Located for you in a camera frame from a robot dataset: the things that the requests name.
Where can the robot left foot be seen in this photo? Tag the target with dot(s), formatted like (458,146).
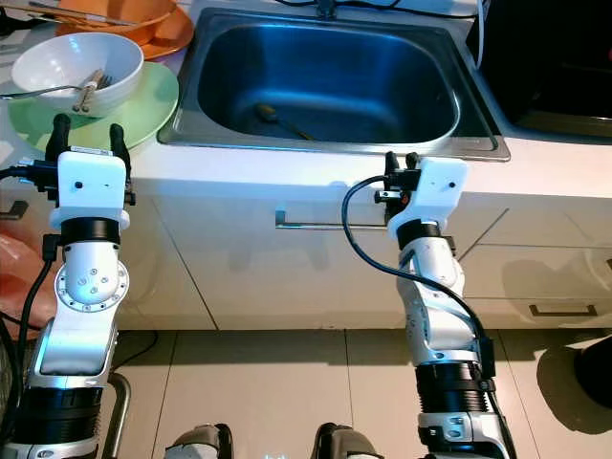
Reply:
(201,443)

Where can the red plastic bag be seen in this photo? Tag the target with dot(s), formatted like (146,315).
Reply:
(24,282)

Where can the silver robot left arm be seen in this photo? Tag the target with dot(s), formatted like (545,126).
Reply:
(91,287)

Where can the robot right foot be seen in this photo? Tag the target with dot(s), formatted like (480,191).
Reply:
(349,445)

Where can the brown wooden chopstick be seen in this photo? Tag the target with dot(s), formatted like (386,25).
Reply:
(98,94)
(89,96)

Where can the metal fork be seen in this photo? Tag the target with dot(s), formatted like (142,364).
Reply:
(38,91)

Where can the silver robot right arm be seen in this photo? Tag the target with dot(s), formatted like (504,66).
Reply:
(435,316)

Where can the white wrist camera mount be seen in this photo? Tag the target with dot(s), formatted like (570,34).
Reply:
(440,186)
(94,182)

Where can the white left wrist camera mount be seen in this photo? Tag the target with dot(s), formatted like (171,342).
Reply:
(94,182)

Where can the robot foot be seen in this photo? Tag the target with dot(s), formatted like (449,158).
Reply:
(349,445)
(201,443)

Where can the orange plate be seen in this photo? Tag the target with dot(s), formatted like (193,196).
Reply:
(172,36)

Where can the grey metal faucet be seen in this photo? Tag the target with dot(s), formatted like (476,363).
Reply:
(326,8)

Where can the grey metal tube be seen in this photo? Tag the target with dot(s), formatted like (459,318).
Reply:
(117,411)

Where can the stainless steel sink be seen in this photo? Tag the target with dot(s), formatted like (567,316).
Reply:
(363,86)

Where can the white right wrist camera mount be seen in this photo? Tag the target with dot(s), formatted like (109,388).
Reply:
(440,186)

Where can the white bowl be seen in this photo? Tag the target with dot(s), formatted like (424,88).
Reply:
(57,57)

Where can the black round object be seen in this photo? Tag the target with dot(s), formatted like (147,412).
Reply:
(595,373)

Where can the light green plate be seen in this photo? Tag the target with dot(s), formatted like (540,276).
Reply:
(153,105)

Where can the white kitchen cabinet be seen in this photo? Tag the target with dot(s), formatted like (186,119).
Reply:
(229,277)

